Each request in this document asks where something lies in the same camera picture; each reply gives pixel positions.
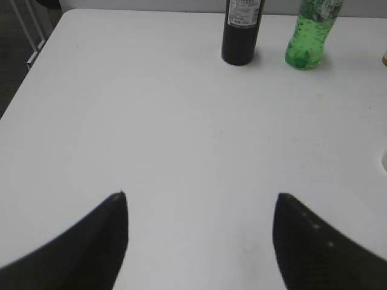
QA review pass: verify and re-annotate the NFC orange juice bottle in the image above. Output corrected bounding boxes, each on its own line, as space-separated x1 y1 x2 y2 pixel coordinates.
382 52 387 66

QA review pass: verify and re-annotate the green plastic soda bottle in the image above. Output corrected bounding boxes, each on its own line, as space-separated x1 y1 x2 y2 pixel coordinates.
285 0 344 70

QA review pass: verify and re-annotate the white metal rack frame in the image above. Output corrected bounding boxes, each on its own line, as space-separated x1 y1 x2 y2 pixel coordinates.
9 0 47 70

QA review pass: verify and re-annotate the dark red wine bottle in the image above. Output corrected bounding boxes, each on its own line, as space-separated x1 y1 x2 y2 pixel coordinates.
221 0 265 66

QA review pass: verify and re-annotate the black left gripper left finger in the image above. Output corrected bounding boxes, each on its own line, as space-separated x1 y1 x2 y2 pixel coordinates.
1 192 128 289

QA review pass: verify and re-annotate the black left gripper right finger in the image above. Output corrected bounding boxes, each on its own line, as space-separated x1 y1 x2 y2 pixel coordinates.
272 193 386 289

